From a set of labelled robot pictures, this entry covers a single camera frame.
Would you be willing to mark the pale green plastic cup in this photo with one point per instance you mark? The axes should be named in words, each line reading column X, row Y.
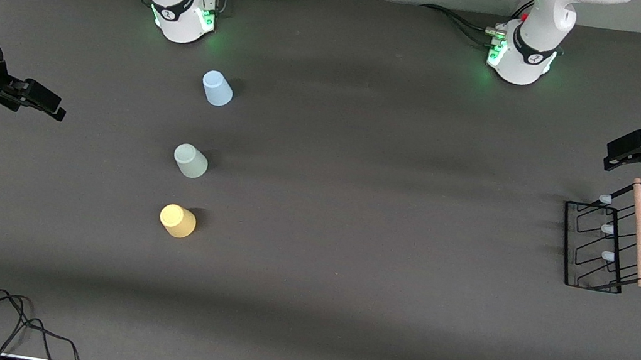
column 191, row 162

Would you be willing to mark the yellow plastic cup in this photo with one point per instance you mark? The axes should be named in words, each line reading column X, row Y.
column 178, row 221

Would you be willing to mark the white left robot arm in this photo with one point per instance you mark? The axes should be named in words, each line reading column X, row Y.
column 531, row 46

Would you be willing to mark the light blue plastic cup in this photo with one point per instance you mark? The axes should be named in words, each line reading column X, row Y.
column 217, row 89

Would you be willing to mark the dark grey table mat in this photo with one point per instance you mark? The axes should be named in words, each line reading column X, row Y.
column 345, row 272

